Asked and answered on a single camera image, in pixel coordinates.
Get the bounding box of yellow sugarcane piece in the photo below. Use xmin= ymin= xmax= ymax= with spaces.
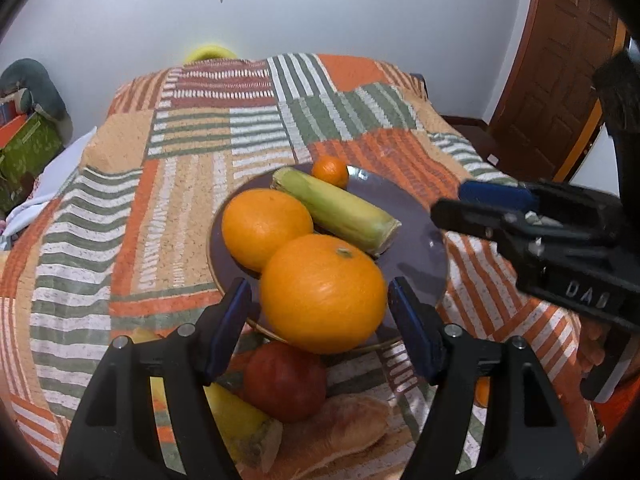
xmin=130 ymin=327 xmax=283 ymax=472

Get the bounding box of green sugarcane piece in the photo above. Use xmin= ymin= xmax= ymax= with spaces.
xmin=271 ymin=167 xmax=401 ymax=257

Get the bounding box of red tomato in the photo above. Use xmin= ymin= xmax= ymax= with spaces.
xmin=242 ymin=341 xmax=326 ymax=424

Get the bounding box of small mandarin orange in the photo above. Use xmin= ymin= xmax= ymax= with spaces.
xmin=310 ymin=155 xmax=349 ymax=190

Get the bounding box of large orange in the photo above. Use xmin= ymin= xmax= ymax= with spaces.
xmin=259 ymin=234 xmax=387 ymax=354
xmin=221 ymin=188 xmax=314 ymax=273

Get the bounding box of brown wooden door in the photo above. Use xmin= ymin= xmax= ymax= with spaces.
xmin=489 ymin=0 xmax=626 ymax=181

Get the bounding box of white folded cloth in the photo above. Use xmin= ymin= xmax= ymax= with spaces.
xmin=1 ymin=127 xmax=98 ymax=250

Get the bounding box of green cardboard box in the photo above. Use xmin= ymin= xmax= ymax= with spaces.
xmin=1 ymin=113 xmax=63 ymax=216

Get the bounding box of grey plush toy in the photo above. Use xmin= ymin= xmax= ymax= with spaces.
xmin=1 ymin=58 xmax=67 ymax=122

